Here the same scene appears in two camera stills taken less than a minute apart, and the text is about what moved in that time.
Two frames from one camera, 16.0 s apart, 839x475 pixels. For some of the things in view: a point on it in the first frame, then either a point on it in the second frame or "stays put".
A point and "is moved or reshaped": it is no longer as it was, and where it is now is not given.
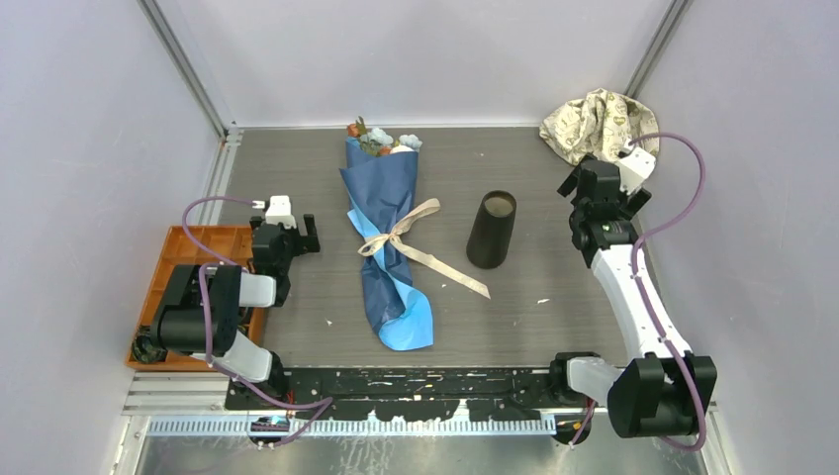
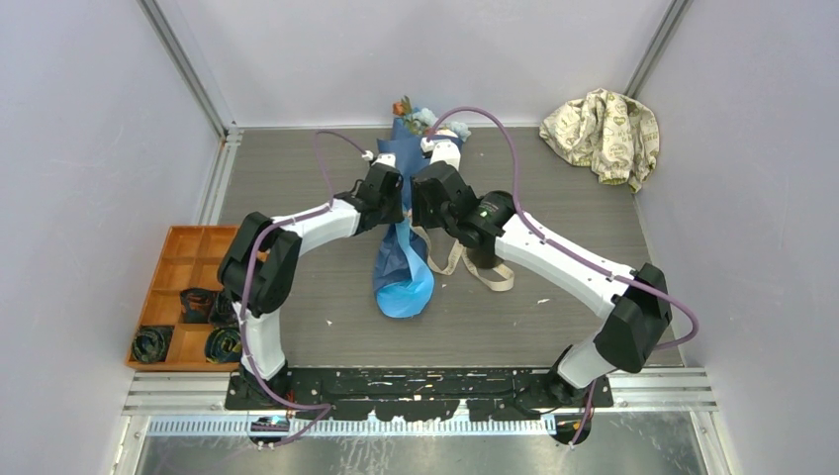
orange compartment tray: x=195 y=245 stays put
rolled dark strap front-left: x=144 y=351 stays put
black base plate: x=395 y=394 stays put
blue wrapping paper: x=383 y=176 is moved or reshaped
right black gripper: x=628 y=208 → x=419 y=216
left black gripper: x=309 y=244 → x=396 y=215
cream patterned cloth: x=599 y=126 stays put
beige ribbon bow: x=377 y=244 → x=445 y=269
